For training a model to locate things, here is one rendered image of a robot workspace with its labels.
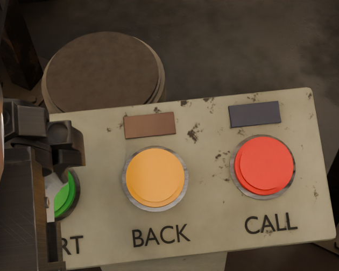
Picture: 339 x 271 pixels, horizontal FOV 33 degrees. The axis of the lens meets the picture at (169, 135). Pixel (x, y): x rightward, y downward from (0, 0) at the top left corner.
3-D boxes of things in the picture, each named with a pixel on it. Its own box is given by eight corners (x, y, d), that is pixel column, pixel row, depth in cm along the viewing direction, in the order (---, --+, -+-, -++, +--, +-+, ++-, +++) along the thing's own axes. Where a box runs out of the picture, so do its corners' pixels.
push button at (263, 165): (228, 143, 41) (231, 138, 39) (283, 137, 41) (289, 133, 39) (236, 199, 40) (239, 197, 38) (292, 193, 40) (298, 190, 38)
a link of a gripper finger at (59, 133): (5, 194, 29) (-62, 171, 20) (2, 160, 29) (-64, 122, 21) (97, 184, 29) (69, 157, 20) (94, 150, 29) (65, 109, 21)
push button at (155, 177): (124, 155, 40) (122, 150, 39) (180, 149, 40) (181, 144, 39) (129, 211, 40) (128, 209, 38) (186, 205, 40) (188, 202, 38)
